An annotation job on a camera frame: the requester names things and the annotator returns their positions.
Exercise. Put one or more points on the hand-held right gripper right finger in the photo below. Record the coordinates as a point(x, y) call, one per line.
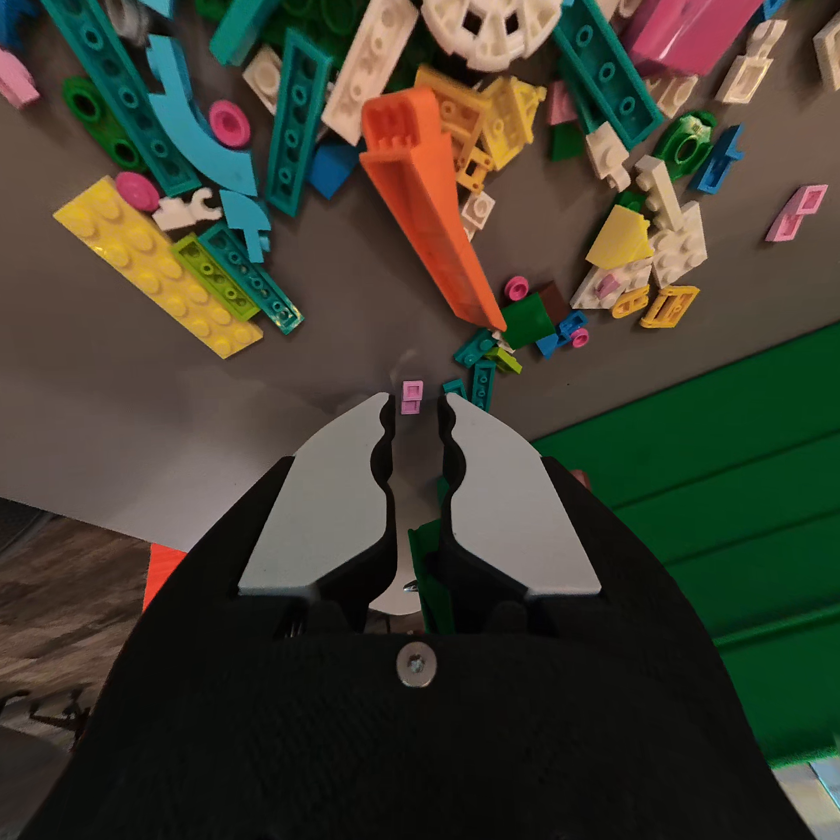
point(512, 512)

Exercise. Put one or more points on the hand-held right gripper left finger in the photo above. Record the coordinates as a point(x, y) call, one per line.
point(328, 505)

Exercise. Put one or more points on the small square pink lego plate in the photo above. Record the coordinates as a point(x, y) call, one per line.
point(411, 397)

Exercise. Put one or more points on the pile of loose lego pieces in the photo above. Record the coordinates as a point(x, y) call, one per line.
point(295, 131)

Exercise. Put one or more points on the orange red object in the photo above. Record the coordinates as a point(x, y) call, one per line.
point(161, 571)

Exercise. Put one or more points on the orange brick separator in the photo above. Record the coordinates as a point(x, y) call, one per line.
point(420, 197)

